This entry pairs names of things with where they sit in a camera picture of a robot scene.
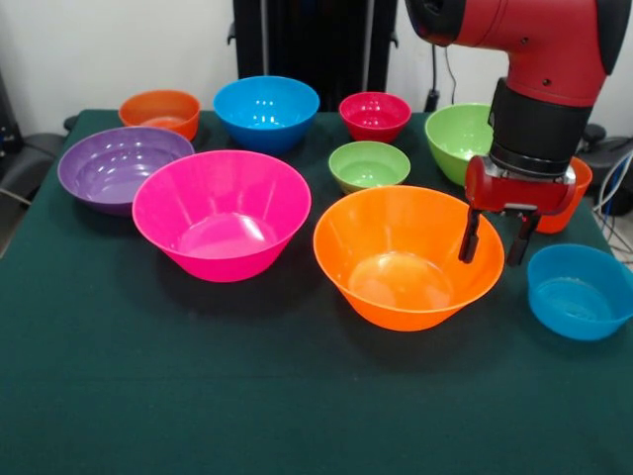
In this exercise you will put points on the blue bowl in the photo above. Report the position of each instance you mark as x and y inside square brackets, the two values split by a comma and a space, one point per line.
[267, 133]

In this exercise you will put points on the blue cup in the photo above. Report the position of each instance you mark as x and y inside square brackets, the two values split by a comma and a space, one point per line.
[573, 307]

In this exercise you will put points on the purple bowl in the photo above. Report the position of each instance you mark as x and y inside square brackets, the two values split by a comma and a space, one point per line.
[109, 168]

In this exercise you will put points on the large green bowl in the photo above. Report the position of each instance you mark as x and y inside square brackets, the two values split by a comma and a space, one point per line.
[450, 143]

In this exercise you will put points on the large orange bowl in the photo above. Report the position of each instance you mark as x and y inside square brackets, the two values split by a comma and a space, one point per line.
[395, 277]

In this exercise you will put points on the small green bowl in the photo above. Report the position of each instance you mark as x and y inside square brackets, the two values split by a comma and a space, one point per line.
[368, 168]

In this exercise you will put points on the large pink bowl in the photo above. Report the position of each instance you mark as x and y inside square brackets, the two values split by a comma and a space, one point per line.
[222, 222]

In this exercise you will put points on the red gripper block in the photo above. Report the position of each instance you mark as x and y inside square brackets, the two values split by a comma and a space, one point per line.
[519, 195]

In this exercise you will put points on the small crimson bowl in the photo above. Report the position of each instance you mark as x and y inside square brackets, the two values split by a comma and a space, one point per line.
[376, 128]

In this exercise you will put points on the dark green tablecloth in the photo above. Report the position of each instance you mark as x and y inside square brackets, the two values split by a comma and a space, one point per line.
[148, 371]

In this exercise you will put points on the orange cup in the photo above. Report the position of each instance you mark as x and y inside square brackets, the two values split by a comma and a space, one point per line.
[554, 225]
[158, 106]

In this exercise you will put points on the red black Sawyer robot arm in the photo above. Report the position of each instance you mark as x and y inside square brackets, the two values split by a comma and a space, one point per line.
[544, 54]

